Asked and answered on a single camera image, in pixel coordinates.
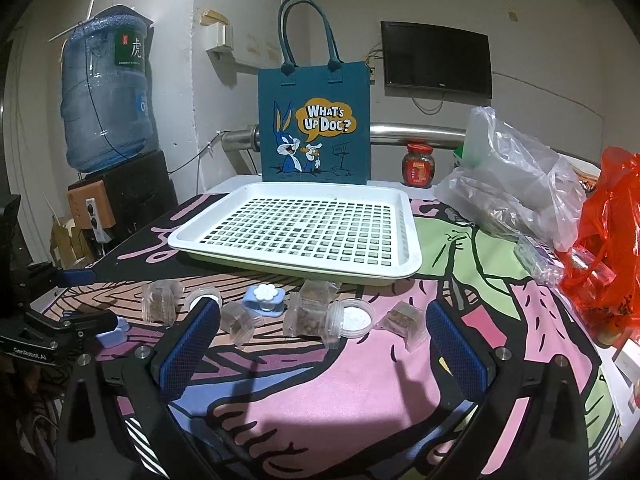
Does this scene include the red plastic bag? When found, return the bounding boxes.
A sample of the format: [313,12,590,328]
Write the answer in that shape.
[557,147,640,348]

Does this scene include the beige wall box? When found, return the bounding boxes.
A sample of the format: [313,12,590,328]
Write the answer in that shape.
[202,9,236,58]

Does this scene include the white power socket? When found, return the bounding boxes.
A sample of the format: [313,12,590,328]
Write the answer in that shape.
[86,198,107,244]

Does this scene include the clear plastic bag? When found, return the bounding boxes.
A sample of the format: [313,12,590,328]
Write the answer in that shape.
[435,106,586,253]

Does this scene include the red sauce jar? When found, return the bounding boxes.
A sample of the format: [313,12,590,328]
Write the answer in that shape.
[402,142,435,188]

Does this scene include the white perforated tray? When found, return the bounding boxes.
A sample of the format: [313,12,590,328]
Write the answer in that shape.
[167,182,423,288]

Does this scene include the black wall television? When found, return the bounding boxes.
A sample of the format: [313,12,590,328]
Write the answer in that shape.
[380,21,493,98]

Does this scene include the brown wooden box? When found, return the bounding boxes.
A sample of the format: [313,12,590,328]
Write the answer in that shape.
[67,180,113,246]

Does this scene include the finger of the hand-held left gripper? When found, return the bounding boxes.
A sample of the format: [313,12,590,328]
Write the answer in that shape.
[52,268,99,287]
[60,310,119,348]

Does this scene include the cardboard pieces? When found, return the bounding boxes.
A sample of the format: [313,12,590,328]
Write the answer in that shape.
[50,215,96,268]

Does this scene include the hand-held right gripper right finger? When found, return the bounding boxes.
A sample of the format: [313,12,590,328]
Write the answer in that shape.
[425,301,593,480]

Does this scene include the clear plastic box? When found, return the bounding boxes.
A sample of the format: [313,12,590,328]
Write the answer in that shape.
[515,235,566,288]

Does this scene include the cartoon printed table cloth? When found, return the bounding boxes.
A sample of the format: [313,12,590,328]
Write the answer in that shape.
[27,192,623,480]

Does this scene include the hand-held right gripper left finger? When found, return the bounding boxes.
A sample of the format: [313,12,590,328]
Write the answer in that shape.
[55,297,236,480]

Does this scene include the teal cartoon tote bag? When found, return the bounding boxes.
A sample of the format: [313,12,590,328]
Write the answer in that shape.
[257,0,372,183]

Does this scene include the black cabinet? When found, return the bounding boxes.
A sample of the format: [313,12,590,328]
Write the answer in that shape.
[67,150,176,246]

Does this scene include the blue water jug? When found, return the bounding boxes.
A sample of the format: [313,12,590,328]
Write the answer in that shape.
[60,5,153,173]

